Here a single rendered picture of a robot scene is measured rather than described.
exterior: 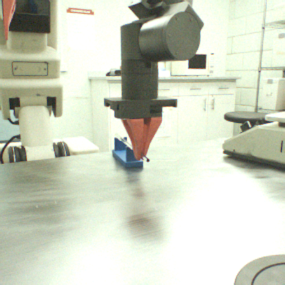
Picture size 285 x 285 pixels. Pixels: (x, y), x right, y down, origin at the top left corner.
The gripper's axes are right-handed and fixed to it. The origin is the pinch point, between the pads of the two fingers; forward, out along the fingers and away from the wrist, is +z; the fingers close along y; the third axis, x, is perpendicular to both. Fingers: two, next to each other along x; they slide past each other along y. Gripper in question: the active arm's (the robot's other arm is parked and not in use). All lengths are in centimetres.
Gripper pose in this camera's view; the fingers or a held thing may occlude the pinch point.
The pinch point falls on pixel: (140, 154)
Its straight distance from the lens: 46.9
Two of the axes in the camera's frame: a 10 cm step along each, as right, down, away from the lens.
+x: -3.3, -2.2, 9.2
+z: 0.0, 9.7, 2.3
